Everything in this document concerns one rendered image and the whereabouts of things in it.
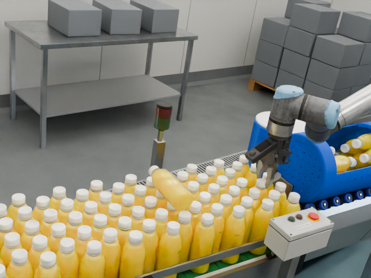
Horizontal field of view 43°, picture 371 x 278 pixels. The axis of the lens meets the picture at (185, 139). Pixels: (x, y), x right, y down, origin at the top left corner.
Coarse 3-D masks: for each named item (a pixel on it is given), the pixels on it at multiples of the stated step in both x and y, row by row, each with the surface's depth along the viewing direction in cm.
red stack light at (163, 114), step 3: (156, 105) 187; (156, 108) 186; (159, 108) 185; (171, 108) 187; (156, 111) 187; (159, 111) 185; (162, 111) 185; (165, 111) 185; (168, 111) 185; (171, 111) 187; (156, 114) 187; (159, 114) 186; (162, 114) 185; (165, 114) 185; (168, 114) 186; (159, 117) 186; (162, 117) 186; (165, 117) 186; (168, 117) 187
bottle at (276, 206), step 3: (267, 198) 170; (270, 198) 168; (273, 201) 168; (276, 201) 168; (276, 204) 168; (279, 204) 169; (273, 207) 167; (276, 207) 168; (279, 207) 169; (273, 210) 168; (276, 210) 168; (279, 210) 169; (276, 213) 168; (279, 213) 170; (276, 216) 169
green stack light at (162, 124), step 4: (156, 116) 187; (156, 120) 188; (160, 120) 187; (164, 120) 186; (168, 120) 188; (156, 124) 188; (160, 124) 187; (164, 124) 187; (168, 124) 189; (156, 128) 189; (160, 128) 188; (164, 128) 188; (168, 128) 190
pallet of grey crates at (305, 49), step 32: (288, 0) 597; (320, 0) 605; (288, 32) 558; (320, 32) 535; (352, 32) 540; (256, 64) 604; (288, 64) 567; (320, 64) 534; (352, 64) 530; (320, 96) 541
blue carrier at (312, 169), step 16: (352, 128) 218; (368, 128) 208; (304, 144) 187; (320, 144) 183; (336, 144) 222; (304, 160) 187; (320, 160) 180; (288, 176) 196; (304, 176) 188; (320, 176) 181; (336, 176) 183; (352, 176) 188; (368, 176) 195; (304, 192) 189; (320, 192) 182; (336, 192) 189
